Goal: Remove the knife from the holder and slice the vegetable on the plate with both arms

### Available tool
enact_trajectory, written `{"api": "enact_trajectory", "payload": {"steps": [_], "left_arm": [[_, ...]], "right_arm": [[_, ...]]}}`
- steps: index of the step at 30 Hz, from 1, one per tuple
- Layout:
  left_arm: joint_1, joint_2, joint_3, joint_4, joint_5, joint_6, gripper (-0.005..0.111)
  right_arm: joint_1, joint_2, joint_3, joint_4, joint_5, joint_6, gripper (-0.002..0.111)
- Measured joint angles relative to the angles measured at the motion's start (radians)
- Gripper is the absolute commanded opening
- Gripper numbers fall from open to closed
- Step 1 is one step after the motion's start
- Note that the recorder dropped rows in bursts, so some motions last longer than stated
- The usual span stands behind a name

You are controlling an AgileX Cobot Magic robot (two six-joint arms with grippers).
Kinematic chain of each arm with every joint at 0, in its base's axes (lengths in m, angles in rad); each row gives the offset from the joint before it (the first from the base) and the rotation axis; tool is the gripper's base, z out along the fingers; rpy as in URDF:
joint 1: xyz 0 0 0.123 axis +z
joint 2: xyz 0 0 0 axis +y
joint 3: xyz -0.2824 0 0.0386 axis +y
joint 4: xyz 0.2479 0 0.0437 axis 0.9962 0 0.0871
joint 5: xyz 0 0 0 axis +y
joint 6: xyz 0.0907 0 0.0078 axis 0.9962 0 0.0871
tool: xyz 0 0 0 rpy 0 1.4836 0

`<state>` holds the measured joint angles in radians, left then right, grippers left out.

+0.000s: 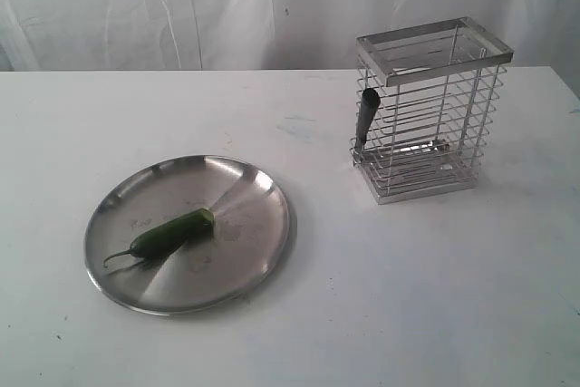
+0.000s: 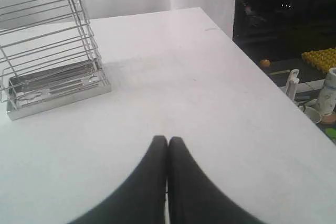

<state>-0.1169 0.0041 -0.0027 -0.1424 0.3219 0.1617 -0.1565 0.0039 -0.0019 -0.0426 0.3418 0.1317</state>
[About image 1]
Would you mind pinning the black handled knife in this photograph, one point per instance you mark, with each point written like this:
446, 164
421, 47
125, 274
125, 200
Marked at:
370, 102

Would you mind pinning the round stainless steel plate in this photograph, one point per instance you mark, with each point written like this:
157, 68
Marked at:
251, 233

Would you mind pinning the white backdrop curtain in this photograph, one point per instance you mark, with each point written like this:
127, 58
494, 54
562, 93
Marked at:
55, 35

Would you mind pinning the wire mesh utensil holder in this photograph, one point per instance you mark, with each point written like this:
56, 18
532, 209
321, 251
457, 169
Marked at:
438, 86

